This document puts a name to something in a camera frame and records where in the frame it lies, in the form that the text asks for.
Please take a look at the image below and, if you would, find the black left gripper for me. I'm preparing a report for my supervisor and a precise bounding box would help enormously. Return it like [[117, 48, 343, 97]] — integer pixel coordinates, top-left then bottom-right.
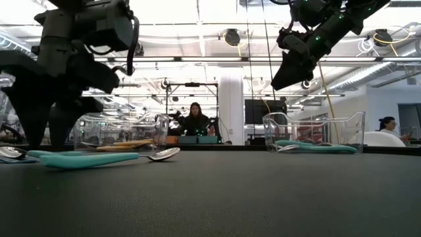
[[0, 49, 121, 152]]

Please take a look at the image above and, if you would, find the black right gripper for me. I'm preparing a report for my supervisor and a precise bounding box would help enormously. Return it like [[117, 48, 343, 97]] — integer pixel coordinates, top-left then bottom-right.
[[270, 26, 333, 92]]

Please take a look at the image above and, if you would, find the green handle silver spoon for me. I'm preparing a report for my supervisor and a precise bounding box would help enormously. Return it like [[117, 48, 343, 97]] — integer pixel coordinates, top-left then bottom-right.
[[277, 144, 302, 153], [0, 146, 84, 161], [275, 139, 333, 148], [39, 147, 181, 171], [295, 144, 359, 154]]

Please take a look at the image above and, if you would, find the black monitor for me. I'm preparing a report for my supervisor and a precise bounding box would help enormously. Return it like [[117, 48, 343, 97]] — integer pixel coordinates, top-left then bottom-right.
[[244, 99, 287, 125]]

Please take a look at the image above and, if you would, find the ceiling light strip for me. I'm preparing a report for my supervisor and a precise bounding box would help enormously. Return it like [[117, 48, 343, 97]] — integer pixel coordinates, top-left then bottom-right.
[[91, 55, 421, 64]]

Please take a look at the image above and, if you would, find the clear plastic bin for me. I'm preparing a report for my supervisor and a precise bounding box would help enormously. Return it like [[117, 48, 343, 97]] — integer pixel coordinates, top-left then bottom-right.
[[72, 111, 170, 153], [262, 111, 366, 155]]

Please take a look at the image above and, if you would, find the teal storage bin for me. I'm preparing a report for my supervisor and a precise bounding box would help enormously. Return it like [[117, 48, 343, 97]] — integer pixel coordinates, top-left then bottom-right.
[[177, 135, 199, 145], [197, 135, 219, 145]]

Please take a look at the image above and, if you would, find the person in white suit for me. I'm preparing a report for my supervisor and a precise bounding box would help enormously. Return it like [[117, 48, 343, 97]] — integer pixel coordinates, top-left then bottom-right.
[[347, 131, 407, 148]]

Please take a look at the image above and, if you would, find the black hanging cable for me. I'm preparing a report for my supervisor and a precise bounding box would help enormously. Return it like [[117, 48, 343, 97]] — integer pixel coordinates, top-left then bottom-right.
[[245, 0, 257, 141]]

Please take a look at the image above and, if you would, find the yellow hanging cable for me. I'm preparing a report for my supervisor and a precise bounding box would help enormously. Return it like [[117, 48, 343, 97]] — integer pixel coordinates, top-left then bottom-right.
[[316, 61, 340, 145]]

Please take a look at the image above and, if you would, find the black ceiling cable reel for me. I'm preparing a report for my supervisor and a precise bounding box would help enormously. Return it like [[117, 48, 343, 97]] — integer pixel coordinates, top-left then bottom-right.
[[374, 28, 391, 47], [224, 28, 241, 47]]

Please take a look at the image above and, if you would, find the silver ventilation duct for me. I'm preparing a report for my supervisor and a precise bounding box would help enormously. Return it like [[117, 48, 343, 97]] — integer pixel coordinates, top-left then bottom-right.
[[324, 39, 421, 95]]

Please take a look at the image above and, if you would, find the black frame rig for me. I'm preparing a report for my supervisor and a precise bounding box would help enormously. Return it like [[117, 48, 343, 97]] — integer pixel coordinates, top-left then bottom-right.
[[165, 82, 220, 144]]

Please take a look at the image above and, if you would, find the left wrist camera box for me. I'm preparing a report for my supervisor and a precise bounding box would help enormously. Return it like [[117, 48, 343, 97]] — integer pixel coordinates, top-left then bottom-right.
[[75, 0, 139, 52]]

